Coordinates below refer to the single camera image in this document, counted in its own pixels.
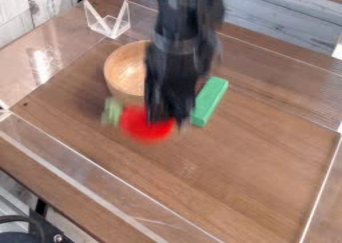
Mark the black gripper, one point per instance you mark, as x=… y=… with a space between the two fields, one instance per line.
x=185 y=31

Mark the red plush tomato toy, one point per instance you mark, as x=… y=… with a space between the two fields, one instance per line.
x=130 y=119

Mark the wooden bowl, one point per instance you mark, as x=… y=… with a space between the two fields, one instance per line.
x=125 y=72

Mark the green rectangular block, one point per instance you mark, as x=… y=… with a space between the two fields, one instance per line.
x=208 y=100

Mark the black clamp under table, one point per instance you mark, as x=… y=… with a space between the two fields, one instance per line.
x=23 y=226

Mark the clear acrylic tray wall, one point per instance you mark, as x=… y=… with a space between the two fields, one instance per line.
x=256 y=178

